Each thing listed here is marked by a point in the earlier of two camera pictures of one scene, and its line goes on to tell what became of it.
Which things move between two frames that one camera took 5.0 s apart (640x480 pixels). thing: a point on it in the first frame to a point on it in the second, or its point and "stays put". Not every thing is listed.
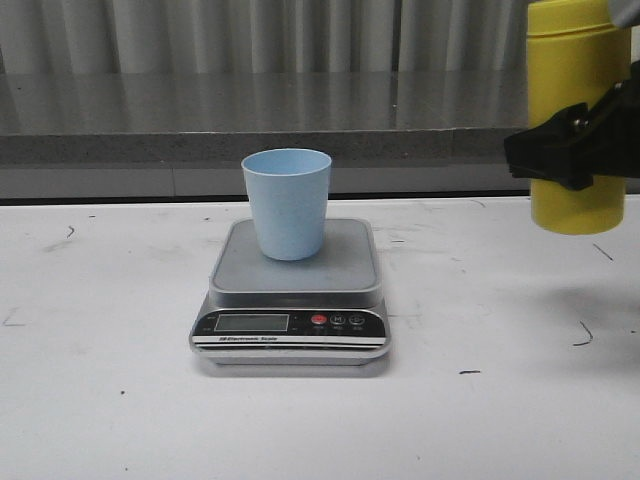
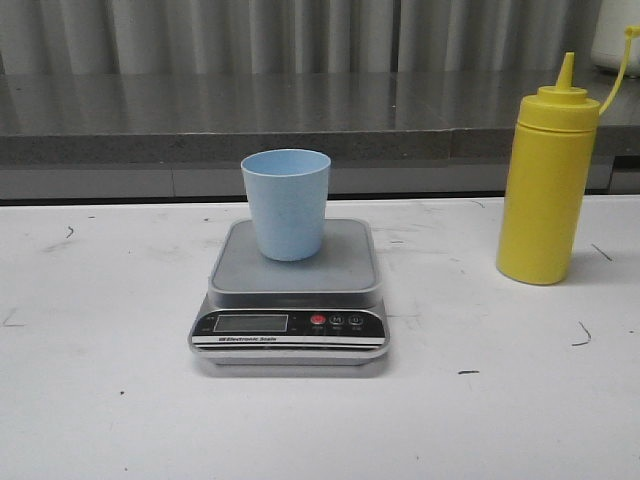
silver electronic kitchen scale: x=324 y=311 stays put
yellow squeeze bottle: x=576 y=53 to x=550 y=177
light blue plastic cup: x=289 y=189 stays put
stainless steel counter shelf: x=183 y=135 stays put
